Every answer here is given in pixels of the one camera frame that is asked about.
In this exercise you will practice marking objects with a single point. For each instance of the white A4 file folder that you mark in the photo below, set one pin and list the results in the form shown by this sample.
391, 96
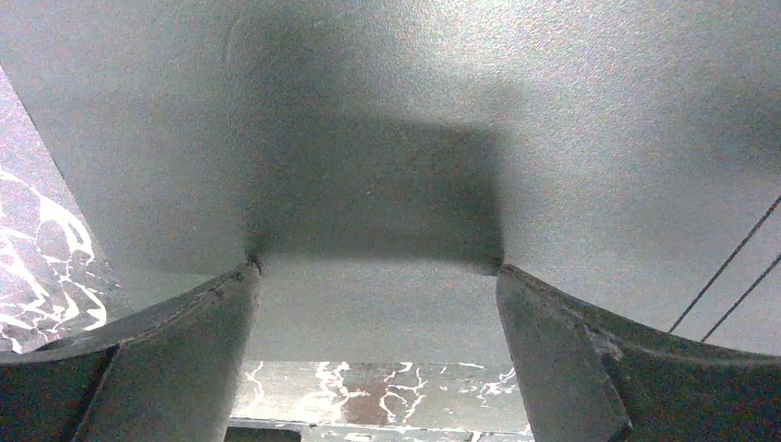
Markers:
381, 158

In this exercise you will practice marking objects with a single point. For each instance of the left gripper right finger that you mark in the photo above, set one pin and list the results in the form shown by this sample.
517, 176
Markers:
587, 374

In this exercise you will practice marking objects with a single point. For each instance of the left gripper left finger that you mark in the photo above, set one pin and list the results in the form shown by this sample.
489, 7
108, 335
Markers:
166, 373

